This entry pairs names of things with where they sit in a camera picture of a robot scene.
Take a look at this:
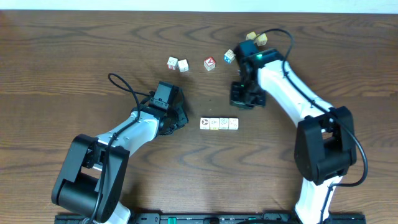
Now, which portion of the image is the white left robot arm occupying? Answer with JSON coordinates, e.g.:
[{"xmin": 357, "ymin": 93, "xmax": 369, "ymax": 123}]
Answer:
[{"xmin": 51, "ymin": 103, "xmax": 188, "ymax": 223}]

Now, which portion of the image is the wooden block blue T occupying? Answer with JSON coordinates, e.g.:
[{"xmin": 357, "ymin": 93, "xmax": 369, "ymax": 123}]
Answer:
[{"xmin": 177, "ymin": 59, "xmax": 189, "ymax": 72}]

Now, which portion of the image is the wooden block letter Y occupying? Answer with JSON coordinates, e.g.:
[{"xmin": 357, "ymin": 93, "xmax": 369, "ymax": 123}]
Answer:
[{"xmin": 219, "ymin": 118, "xmax": 229, "ymax": 129}]

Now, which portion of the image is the wooden block red 3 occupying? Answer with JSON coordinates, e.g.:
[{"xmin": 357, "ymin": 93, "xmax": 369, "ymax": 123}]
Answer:
[{"xmin": 167, "ymin": 57, "xmax": 178, "ymax": 70}]

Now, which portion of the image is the yellow wooden block right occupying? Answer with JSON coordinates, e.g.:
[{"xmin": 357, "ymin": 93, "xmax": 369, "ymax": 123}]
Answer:
[{"xmin": 254, "ymin": 33, "xmax": 268, "ymax": 46}]

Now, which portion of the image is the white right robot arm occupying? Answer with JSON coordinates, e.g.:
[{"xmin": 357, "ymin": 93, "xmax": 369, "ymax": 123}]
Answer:
[{"xmin": 231, "ymin": 48, "xmax": 357, "ymax": 223}]

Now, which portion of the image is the wooden block red A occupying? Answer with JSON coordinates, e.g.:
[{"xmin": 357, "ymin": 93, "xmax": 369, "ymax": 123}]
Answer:
[{"xmin": 204, "ymin": 57, "xmax": 216, "ymax": 71}]

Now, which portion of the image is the wooden block green edge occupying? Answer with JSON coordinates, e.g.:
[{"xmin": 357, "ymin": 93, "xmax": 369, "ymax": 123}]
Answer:
[{"xmin": 210, "ymin": 118, "xmax": 220, "ymax": 130}]

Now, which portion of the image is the yellow wooden block left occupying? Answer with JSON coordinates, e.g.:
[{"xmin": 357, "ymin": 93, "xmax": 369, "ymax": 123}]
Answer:
[{"xmin": 246, "ymin": 32, "xmax": 257, "ymax": 40}]

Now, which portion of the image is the wooden block green picture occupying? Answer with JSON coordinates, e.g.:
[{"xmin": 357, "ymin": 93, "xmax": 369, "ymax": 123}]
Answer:
[{"xmin": 228, "ymin": 118, "xmax": 239, "ymax": 130}]

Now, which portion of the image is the wooden block blue X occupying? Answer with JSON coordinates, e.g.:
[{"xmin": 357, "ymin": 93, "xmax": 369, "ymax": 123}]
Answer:
[{"xmin": 224, "ymin": 49, "xmax": 236, "ymax": 64}]

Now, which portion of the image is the yellow wooden block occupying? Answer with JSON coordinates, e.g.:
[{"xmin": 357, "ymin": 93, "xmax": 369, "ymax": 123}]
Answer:
[
  {"xmin": 254, "ymin": 33, "xmax": 268, "ymax": 46},
  {"xmin": 246, "ymin": 32, "xmax": 257, "ymax": 40}
]

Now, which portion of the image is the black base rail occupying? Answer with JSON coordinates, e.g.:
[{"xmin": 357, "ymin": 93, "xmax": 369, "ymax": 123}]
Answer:
[{"xmin": 54, "ymin": 211, "xmax": 366, "ymax": 224}]

